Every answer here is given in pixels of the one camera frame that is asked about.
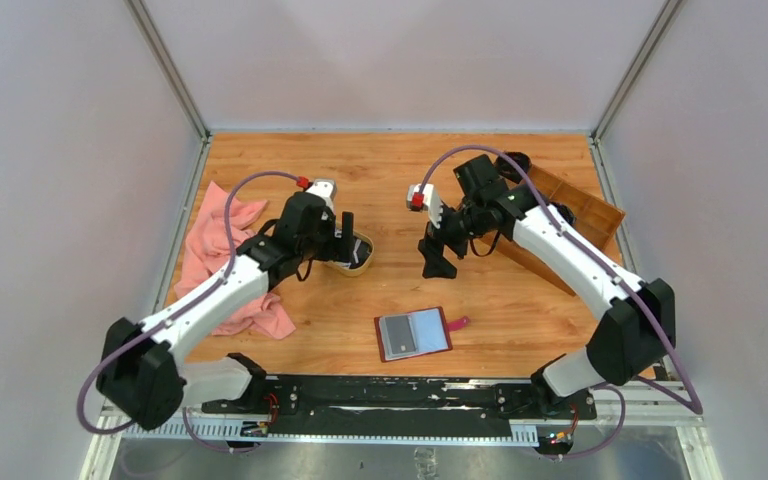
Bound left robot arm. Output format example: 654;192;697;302
96;192;354;430

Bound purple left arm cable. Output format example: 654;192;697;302
76;170;310;456

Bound aluminium frame rail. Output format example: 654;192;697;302
120;381;703;447

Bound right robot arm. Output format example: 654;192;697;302
406;155;676;418

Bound oval wooden tray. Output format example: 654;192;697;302
325;232;375;277

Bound black tape roll top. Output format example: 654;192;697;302
495;151;532;184

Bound black tape roll right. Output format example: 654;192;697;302
552;202;577;227

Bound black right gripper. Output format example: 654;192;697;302
418;197;487;279

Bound red leather card holder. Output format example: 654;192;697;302
373;307;471;363

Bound wooden compartment organizer tray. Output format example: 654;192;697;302
476;162;626;296

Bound grey credit card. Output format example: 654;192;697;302
380;315;418;359

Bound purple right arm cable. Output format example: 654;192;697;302
410;144;705;462

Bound black tape roll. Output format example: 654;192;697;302
495;151;532;184
552;202;577;227

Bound pink cloth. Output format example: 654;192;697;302
173;182;296;340

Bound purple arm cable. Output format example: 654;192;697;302
410;144;705;462
76;170;310;456

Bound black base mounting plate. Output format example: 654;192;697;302
201;375;596;439

